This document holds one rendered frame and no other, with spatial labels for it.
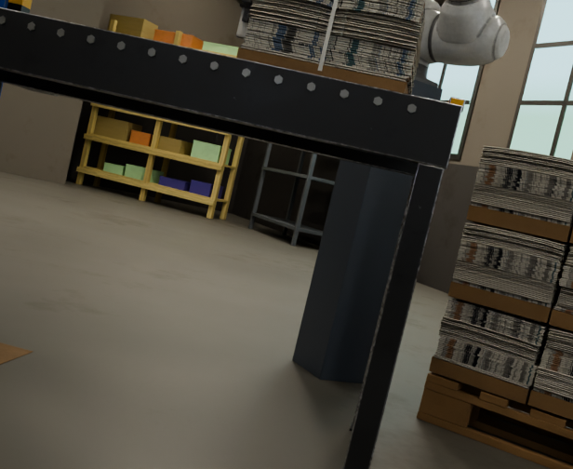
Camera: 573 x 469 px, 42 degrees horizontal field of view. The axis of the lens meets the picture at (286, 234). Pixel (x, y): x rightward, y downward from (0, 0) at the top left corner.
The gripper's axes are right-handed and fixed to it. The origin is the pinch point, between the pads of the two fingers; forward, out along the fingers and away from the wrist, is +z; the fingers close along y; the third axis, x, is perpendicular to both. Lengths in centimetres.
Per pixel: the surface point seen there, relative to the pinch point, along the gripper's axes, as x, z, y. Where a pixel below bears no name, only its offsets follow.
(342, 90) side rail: -29.8, 15.2, -32.7
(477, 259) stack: -71, 43, 45
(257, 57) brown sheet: -7.8, 9.4, -14.0
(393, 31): -35.4, -1.8, -14.5
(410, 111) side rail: -43, 16, -33
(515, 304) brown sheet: -83, 53, 40
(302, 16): -15.6, -1.2, -14.0
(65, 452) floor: 4, 93, -44
